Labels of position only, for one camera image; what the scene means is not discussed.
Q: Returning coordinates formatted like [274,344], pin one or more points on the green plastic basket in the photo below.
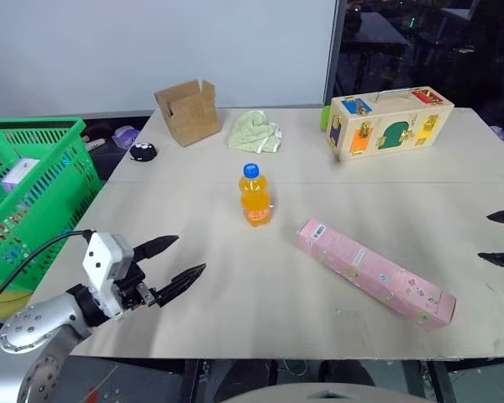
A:
[54,168]

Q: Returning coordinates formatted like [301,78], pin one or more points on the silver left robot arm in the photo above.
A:
[29,327]

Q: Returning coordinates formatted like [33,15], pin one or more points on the light green folded towel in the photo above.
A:
[254,132]

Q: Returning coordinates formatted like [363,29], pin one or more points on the orange juice bottle blue cap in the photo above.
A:
[256,201]

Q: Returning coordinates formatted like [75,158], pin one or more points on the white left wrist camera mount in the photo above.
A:
[103,256]

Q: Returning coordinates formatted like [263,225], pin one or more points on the small purple packet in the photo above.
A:
[126,136]

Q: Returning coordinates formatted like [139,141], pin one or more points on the dark background table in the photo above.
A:
[374,31]

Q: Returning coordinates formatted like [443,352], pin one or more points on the white partition panel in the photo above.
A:
[172,46]

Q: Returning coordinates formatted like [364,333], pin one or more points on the black plush toy with eyes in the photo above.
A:
[143,152]

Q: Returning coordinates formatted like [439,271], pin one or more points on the open brown cardboard box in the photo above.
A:
[191,115]

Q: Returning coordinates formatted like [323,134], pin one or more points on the wooden latch board box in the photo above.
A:
[386,126]

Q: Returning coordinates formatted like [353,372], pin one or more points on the white and purple small box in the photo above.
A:
[21,170]

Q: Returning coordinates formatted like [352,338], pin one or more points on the long pink printed box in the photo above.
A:
[369,268]

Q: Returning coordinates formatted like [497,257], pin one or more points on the small white object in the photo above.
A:
[94,143]

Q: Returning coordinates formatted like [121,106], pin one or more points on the yellow flat block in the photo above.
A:
[4,303]

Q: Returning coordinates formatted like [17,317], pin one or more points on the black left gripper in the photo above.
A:
[131,283]

